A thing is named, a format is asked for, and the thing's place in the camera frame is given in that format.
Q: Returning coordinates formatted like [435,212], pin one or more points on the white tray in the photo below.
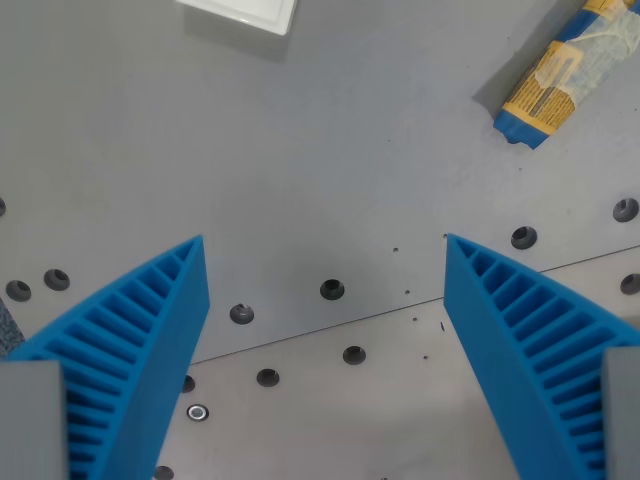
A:
[240,12]

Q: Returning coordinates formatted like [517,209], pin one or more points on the silver bolt head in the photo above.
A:
[198,412]

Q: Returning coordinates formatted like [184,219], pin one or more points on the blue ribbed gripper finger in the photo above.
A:
[150,340]
[505,350]

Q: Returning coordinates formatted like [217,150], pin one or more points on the blue yellow taped box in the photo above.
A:
[560,75]

